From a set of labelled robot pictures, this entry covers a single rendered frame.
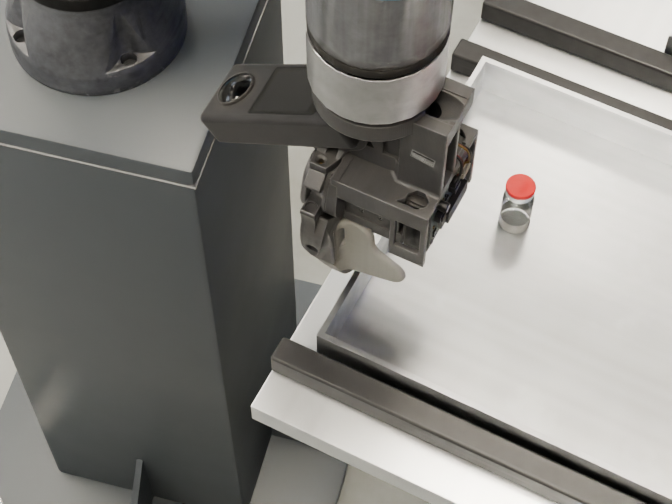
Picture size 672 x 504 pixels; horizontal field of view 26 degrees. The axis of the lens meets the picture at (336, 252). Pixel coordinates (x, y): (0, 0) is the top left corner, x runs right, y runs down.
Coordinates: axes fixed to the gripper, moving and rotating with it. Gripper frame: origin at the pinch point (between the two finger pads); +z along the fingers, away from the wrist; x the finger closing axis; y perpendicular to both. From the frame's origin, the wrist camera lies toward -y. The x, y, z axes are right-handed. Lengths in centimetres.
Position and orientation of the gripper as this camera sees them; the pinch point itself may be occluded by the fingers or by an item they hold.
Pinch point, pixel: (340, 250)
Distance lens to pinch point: 96.4
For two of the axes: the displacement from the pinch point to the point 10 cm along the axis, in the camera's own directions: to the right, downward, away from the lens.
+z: 0.0, 5.2, 8.6
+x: 4.5, -7.6, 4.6
